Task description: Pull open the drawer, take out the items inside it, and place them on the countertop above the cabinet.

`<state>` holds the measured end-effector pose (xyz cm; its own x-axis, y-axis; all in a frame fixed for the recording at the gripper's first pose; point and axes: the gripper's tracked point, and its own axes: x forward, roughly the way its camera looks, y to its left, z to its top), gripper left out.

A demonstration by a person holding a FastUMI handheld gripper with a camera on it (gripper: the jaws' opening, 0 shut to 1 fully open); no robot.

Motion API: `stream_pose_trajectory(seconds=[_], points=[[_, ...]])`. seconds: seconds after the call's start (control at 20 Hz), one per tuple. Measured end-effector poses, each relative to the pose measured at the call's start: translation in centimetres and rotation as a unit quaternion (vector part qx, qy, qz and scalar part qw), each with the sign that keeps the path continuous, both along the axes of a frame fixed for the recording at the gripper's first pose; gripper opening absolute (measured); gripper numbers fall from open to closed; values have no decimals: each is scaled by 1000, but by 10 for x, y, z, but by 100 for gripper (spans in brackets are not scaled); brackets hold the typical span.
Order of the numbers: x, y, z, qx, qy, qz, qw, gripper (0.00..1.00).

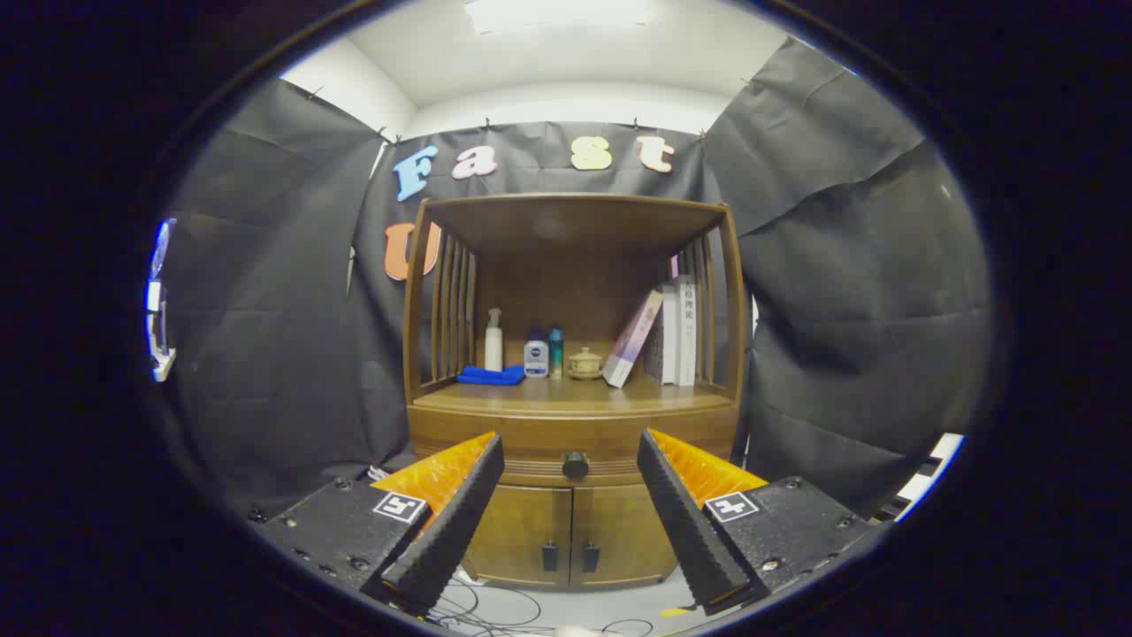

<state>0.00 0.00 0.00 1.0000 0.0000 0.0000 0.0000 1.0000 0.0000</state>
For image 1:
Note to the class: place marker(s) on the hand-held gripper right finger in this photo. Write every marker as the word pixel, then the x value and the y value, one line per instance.
pixel 685 522

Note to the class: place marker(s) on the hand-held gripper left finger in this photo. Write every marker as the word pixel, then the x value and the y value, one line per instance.
pixel 451 522

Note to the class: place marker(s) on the black round drawer knob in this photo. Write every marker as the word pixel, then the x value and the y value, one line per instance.
pixel 576 465

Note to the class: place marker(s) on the wooden drawer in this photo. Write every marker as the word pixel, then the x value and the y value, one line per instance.
pixel 566 433

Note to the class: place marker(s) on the wooden cabinet door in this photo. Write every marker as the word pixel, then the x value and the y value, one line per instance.
pixel 619 531
pixel 531 531

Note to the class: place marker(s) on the wooden countertop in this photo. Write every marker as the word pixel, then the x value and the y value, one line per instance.
pixel 566 394

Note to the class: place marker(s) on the wooden cabinet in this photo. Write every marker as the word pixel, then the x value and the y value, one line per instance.
pixel 575 221

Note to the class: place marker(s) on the blue folded cloth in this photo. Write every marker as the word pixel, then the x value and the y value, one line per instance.
pixel 491 376

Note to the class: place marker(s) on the grey patterned book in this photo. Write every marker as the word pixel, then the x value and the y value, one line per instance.
pixel 670 345

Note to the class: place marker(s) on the white pump bottle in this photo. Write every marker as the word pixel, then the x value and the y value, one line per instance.
pixel 493 345

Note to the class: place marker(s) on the white bottle with blue cap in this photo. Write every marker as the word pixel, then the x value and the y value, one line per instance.
pixel 536 358

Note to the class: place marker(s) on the beige lidded teacup with saucer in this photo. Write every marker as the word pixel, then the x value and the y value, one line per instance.
pixel 585 363

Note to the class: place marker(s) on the purple and white book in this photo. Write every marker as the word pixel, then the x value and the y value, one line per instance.
pixel 632 341

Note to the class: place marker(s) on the teal slim bottle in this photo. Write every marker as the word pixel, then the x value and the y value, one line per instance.
pixel 555 352

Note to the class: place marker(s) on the white striped object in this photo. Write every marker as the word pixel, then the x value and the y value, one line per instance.
pixel 933 460

